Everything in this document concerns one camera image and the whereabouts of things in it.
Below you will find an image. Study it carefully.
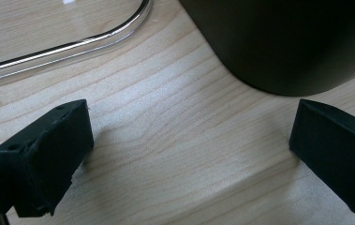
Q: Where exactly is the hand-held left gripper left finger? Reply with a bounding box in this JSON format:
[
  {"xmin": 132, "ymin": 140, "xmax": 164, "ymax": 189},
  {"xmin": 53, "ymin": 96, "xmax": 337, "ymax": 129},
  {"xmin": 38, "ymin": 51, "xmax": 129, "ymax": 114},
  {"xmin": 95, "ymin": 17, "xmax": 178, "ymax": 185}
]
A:
[{"xmin": 0, "ymin": 98, "xmax": 96, "ymax": 218}]

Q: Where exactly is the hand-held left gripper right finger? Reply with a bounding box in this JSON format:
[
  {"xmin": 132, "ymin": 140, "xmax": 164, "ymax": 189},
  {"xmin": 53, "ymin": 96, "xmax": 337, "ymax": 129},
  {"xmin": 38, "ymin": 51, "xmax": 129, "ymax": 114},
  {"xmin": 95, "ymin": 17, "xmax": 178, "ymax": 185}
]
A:
[{"xmin": 288, "ymin": 98, "xmax": 355, "ymax": 217}]

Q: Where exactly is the dark cylindrical container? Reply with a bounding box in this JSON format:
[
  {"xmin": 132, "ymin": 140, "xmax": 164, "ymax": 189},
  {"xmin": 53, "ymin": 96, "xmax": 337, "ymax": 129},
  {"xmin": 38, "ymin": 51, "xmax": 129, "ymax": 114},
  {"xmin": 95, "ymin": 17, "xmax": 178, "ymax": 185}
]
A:
[{"xmin": 178, "ymin": 0, "xmax": 355, "ymax": 98}]

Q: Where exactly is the clear plastic tray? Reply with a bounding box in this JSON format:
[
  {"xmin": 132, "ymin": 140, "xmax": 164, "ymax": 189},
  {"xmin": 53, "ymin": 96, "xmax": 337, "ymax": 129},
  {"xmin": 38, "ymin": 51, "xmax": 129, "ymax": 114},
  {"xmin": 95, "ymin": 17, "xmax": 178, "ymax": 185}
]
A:
[{"xmin": 0, "ymin": 0, "xmax": 154, "ymax": 85}]

